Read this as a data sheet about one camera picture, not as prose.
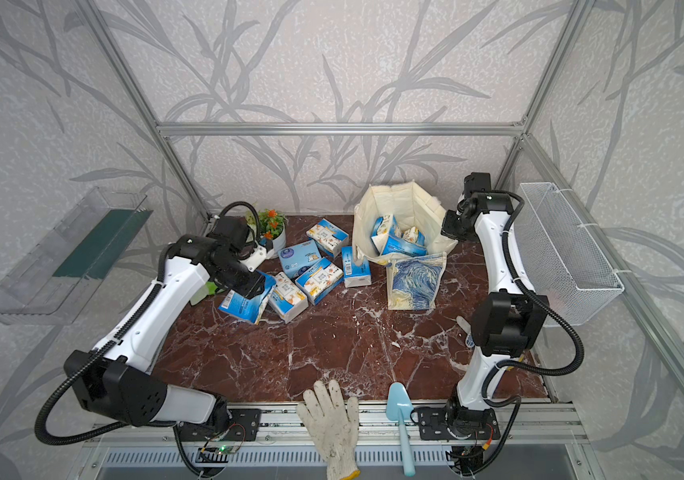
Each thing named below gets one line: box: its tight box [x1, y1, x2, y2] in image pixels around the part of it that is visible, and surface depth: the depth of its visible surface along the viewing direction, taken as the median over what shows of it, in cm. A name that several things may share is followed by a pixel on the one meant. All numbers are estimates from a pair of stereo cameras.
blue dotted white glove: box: [456, 315, 475, 348], surface depth 93 cm
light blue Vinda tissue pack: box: [278, 240, 322, 280], surface depth 103 cm
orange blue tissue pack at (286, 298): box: [268, 272, 309, 324], surface depth 91 cm
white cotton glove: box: [297, 380, 360, 480], surface depth 75 cm
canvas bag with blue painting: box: [352, 181, 458, 311], surface depth 92 cm
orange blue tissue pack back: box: [306, 218, 349, 258], surface depth 107 cm
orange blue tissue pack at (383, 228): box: [370, 214, 402, 255], surface depth 99 cm
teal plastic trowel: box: [386, 382, 416, 477], surface depth 77 cm
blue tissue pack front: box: [381, 235, 428, 256], surface depth 91 cm
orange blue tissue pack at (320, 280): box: [295, 258, 344, 306], surface depth 96 cm
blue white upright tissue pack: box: [342, 246, 372, 288], surface depth 98 cm
